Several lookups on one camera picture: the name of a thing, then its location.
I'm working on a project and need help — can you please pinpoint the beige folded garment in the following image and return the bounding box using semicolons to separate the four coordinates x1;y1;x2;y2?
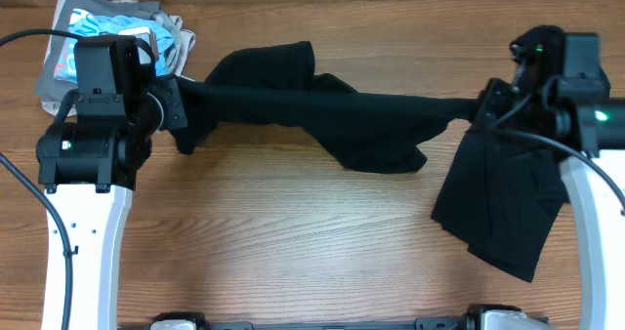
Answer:
40;0;198;118

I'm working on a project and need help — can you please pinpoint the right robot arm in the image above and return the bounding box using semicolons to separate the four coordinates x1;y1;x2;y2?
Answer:
470;25;624;329

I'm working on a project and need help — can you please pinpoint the grey folded t-shirt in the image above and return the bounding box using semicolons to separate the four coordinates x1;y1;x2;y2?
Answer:
34;0;183;117

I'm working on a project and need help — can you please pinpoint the light blue folded t-shirt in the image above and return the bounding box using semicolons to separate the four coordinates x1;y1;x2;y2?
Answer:
53;8;182;83

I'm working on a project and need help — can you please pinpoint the dark navy garment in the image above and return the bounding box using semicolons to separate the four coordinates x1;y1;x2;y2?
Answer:
430;24;611;284

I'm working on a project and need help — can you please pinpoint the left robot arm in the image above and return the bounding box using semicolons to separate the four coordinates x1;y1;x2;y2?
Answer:
36;35;188;329

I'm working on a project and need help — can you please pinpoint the black t-shirt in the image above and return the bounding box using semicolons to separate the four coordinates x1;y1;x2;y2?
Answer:
172;41;475;174

